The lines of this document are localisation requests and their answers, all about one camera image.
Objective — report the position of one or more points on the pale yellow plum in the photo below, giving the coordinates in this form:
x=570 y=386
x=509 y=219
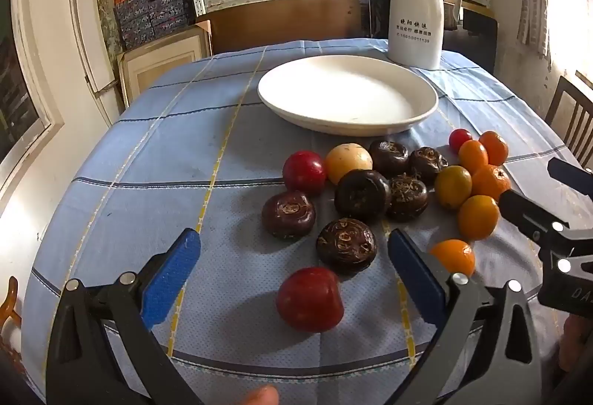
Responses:
x=348 y=163

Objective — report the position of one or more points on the white thermos jug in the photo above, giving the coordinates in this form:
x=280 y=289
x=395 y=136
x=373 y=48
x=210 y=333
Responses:
x=414 y=15

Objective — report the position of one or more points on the white window frame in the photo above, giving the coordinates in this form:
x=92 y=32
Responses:
x=32 y=76

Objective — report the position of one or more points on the yellow-green small orange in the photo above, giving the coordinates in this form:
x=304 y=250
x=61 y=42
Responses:
x=452 y=187

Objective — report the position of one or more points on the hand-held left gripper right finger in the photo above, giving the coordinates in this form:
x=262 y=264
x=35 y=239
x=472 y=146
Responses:
x=414 y=280

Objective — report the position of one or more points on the person's right hand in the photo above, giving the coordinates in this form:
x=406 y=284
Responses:
x=577 y=340

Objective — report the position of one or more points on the brown wooden chair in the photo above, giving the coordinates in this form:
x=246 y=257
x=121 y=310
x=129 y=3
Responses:
x=572 y=117

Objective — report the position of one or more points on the brown wooden board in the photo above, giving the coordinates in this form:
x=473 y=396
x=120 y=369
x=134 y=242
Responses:
x=278 y=25

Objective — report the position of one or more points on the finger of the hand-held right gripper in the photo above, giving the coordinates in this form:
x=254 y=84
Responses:
x=523 y=211
x=572 y=177

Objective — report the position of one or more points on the orange-brown wooden chair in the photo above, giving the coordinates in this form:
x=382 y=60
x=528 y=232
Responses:
x=10 y=298

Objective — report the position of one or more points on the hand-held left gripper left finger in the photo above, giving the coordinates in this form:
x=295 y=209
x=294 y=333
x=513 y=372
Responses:
x=171 y=275

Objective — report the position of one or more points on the beige picture frame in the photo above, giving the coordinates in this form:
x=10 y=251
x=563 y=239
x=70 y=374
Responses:
x=157 y=57

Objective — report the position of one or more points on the dark brown water chestnut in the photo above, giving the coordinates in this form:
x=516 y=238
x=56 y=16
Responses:
x=288 y=215
x=362 y=196
x=427 y=164
x=346 y=246
x=388 y=158
x=406 y=197

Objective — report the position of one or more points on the white leaning panel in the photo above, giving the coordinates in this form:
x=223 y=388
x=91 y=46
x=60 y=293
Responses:
x=90 y=34

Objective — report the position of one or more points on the person's left hand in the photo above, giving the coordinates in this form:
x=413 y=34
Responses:
x=261 y=396

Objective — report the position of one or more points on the stack of patterned blue boxes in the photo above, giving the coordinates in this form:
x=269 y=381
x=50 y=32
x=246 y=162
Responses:
x=153 y=13

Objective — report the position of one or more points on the small red tomato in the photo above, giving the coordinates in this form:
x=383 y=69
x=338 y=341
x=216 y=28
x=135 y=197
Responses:
x=460 y=140

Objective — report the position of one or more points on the blue checked tablecloth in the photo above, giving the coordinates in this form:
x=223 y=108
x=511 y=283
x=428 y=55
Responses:
x=162 y=154

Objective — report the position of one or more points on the mottled grey board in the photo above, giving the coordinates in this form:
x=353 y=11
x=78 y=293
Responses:
x=106 y=25

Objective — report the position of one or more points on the white shallow plate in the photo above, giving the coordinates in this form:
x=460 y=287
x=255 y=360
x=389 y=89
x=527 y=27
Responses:
x=347 y=89

